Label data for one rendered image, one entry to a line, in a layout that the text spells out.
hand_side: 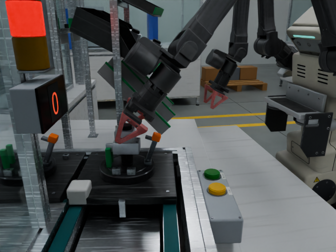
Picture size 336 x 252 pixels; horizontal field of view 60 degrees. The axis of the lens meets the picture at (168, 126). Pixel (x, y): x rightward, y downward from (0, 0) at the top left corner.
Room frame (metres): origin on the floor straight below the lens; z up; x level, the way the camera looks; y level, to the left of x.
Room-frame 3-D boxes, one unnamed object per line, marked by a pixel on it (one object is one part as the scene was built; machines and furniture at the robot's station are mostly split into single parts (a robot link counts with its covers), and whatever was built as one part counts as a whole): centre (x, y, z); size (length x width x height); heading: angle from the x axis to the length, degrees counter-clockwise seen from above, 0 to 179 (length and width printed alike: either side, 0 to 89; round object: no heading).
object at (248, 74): (6.18, -1.37, 0.20); 1.20 x 0.80 x 0.41; 100
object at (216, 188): (0.59, -0.11, 0.96); 0.04 x 0.04 x 0.02
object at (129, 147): (0.67, 0.11, 1.06); 0.08 x 0.04 x 0.07; 89
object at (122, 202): (0.54, 0.10, 0.95); 0.01 x 0.01 x 0.04; 2
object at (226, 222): (0.59, -0.11, 0.93); 0.21 x 0.07 x 0.06; 2
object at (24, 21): (0.47, 0.22, 1.33); 0.05 x 0.05 x 0.05
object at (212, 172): (0.66, -0.11, 0.96); 0.04 x 0.04 x 0.02
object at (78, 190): (0.57, 0.20, 0.97); 0.05 x 0.05 x 0.04; 2
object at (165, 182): (0.67, 0.10, 0.96); 0.24 x 0.24 x 0.02; 2
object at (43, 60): (0.47, 0.22, 1.28); 0.05 x 0.05 x 0.05
